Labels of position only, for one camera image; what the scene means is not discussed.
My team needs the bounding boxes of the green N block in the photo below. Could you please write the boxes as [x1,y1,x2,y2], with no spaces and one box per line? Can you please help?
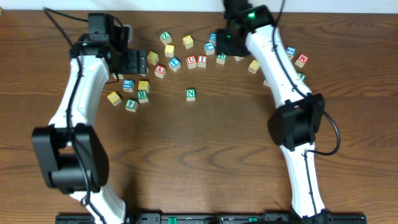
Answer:
[185,88,196,101]

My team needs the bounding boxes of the red E block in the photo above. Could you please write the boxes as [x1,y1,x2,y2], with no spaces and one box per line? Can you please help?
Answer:
[140,67,149,77]

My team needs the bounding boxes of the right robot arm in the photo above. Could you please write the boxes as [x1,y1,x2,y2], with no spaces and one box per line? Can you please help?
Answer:
[216,0,328,223]

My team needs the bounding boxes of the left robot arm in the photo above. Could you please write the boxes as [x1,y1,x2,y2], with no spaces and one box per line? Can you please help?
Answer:
[32,13,147,224]

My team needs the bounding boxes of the blue block top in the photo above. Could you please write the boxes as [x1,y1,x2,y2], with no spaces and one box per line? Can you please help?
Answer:
[209,32,216,45]

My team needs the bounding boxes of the green J block left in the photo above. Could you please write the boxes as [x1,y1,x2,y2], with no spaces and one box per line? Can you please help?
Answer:
[112,73,124,80]

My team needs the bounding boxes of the green j block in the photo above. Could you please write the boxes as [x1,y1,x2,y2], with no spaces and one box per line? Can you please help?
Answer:
[297,72,306,82]
[112,73,124,80]

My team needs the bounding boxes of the red U block right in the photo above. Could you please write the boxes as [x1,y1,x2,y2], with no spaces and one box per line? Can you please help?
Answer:
[234,56,244,61]

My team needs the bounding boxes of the red u block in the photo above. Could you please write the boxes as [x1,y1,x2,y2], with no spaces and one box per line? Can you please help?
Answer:
[186,55,197,69]
[234,56,244,61]

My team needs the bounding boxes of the green B block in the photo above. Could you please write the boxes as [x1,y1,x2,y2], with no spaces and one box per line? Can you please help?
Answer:
[216,54,227,65]

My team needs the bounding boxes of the blue L block upper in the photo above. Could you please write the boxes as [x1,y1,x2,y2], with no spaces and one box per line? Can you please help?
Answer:
[204,42,215,55]

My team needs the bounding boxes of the blue l block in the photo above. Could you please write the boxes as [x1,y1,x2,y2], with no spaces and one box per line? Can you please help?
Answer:
[204,42,215,55]
[123,80,134,92]

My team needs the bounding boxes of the yellow block near J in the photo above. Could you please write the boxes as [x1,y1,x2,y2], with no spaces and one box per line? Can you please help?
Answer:
[147,51,159,65]

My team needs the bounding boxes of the blue L block lower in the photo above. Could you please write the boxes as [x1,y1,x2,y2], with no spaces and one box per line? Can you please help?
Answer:
[123,80,134,92]

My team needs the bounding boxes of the yellow block beside R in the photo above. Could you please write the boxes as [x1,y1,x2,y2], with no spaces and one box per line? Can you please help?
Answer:
[138,80,150,93]

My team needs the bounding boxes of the red I block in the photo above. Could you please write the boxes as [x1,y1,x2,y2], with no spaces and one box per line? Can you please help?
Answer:
[197,55,208,68]

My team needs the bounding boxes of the red A block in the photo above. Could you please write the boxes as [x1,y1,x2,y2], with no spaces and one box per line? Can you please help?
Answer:
[154,65,167,78]

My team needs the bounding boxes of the yellow O block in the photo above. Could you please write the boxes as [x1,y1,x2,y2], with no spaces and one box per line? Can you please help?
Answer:
[248,60,261,74]

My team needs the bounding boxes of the green R block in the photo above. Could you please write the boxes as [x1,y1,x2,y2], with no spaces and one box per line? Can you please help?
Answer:
[137,90,149,103]

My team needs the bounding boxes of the yellow block far left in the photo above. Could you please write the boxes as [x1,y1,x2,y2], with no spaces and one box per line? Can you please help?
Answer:
[107,91,122,106]

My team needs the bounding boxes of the yellow block top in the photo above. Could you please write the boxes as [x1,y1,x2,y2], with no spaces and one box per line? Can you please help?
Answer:
[183,35,194,49]

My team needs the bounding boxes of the yellow S block left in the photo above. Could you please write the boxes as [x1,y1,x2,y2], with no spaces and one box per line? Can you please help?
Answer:
[164,44,175,57]

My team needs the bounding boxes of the red U block left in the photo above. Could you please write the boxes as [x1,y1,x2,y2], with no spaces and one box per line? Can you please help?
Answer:
[186,55,197,69]

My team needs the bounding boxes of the green 4 block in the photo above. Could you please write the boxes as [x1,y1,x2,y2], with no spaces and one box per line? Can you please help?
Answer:
[125,99,138,112]

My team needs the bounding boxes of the green Z block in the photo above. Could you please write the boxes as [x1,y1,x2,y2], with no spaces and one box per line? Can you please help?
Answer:
[160,31,172,45]

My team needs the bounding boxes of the blue P block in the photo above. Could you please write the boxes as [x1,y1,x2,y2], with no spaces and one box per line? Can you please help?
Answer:
[169,57,181,72]

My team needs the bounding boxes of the blue 2 block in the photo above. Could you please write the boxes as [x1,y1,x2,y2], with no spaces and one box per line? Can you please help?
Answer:
[285,47,296,60]

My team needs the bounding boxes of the red M block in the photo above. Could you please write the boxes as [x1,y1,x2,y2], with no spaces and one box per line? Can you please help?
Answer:
[295,54,308,68]

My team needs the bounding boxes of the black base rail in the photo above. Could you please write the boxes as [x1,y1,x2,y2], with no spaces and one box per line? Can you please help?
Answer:
[55,211,368,224]

